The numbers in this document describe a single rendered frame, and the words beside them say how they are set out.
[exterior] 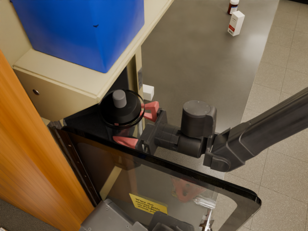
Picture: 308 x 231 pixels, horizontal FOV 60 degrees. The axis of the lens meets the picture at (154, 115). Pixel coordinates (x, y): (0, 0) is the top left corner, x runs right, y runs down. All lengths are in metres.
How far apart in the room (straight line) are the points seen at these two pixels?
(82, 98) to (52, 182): 0.10
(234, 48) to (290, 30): 2.01
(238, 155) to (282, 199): 1.44
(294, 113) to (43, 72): 0.40
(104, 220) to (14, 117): 0.16
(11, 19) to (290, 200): 1.89
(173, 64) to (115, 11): 0.87
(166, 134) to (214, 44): 0.74
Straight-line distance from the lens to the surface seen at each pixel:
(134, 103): 0.59
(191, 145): 0.58
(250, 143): 0.55
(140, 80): 0.72
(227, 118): 0.99
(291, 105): 0.52
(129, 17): 0.31
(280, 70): 2.71
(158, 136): 0.60
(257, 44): 1.32
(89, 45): 0.28
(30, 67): 0.33
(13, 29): 0.34
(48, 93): 0.33
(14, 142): 0.25
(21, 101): 0.23
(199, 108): 0.55
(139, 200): 0.54
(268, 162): 2.08
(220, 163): 0.57
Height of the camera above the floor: 1.72
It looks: 54 degrees down
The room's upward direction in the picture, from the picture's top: straight up
